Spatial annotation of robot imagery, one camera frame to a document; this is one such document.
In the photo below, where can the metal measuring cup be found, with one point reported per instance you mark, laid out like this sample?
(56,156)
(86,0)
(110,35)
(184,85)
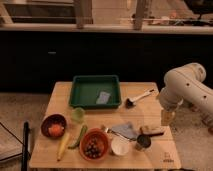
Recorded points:
(142,141)

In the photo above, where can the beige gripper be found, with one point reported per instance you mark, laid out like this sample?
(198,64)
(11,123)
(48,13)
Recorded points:
(166,117)

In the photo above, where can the blue-grey cloth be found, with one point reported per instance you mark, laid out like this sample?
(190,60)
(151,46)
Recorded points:
(126,130)

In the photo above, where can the white-handled dish brush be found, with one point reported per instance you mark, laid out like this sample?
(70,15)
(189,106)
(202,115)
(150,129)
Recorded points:
(131,102)

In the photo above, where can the orange bowl with berries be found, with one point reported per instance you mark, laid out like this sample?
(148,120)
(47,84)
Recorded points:
(94,145)

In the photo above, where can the white small cup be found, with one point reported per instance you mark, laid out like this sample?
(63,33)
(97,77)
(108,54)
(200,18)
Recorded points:
(119,146)

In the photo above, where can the green plastic cup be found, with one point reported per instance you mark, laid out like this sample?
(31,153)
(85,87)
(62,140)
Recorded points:
(78,114)

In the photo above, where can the wooden scrub brush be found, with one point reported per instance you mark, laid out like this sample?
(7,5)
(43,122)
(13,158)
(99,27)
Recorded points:
(152,131)

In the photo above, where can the orange carrot piece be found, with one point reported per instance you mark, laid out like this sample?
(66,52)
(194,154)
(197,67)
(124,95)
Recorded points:
(55,130)

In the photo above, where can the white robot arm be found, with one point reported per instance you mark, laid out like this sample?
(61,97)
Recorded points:
(185,83)

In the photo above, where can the dark red bowl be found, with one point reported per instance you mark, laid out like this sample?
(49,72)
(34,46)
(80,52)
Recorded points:
(51,120)

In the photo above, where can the green cucumber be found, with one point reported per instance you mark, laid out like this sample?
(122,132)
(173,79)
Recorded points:
(81,134)

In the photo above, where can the black pole stand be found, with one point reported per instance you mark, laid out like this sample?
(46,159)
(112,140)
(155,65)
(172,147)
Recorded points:
(25,153)

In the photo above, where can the green plastic tray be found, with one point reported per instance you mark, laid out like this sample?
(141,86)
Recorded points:
(86,88)

